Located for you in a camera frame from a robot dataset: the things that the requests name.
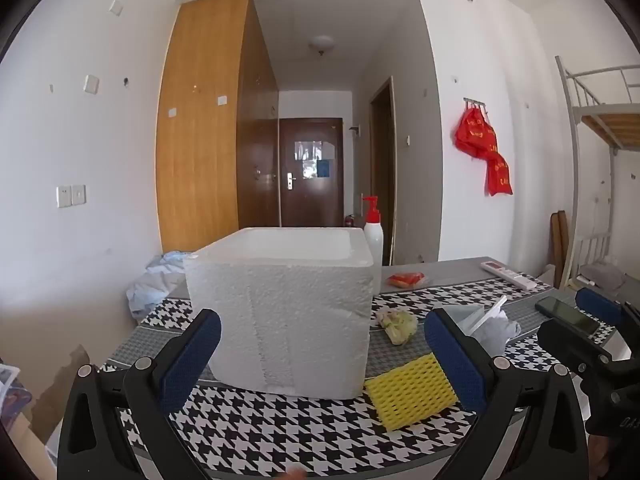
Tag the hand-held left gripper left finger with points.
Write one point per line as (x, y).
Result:
(190, 357)

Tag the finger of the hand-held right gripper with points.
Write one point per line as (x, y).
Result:
(567, 340)
(597, 302)

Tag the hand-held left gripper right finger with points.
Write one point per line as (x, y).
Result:
(457, 362)

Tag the grey plastic packet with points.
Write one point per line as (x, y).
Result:
(462, 317)

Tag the yellow sponge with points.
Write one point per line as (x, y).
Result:
(405, 390)

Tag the yellowish wrapper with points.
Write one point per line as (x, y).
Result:
(397, 326)

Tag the white foam box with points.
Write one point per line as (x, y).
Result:
(280, 320)

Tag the black smartphone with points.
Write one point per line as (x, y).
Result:
(565, 312)

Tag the brown wooden boards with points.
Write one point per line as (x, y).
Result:
(560, 250)

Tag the light blue bedding pile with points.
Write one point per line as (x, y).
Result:
(155, 280)

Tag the white remote control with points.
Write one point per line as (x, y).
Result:
(507, 274)

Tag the red snack packet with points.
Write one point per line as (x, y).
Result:
(406, 280)

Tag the houndstooth tablecloth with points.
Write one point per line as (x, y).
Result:
(300, 435)

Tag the white red pump bottle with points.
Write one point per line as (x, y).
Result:
(373, 240)

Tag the red plastic bag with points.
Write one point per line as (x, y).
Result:
(499, 177)
(472, 132)

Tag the white metal bunk bed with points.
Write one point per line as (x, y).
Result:
(620, 127)

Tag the printed paper sheets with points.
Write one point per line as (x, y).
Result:
(12, 385)

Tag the dark brown entrance door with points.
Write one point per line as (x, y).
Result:
(310, 200)

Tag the wooden wardrobe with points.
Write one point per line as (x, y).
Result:
(200, 135)

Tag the papers on door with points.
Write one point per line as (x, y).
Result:
(310, 157)

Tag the round ceiling lamp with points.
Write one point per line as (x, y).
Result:
(321, 44)

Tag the brown side door frame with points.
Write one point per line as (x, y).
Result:
(382, 170)

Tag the metal wall hook rack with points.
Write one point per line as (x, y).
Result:
(475, 102)

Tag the dark wall bracket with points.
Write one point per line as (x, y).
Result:
(355, 130)

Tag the white wall switch plate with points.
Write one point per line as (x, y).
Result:
(91, 84)

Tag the small white wall plate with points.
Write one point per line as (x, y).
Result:
(116, 7)

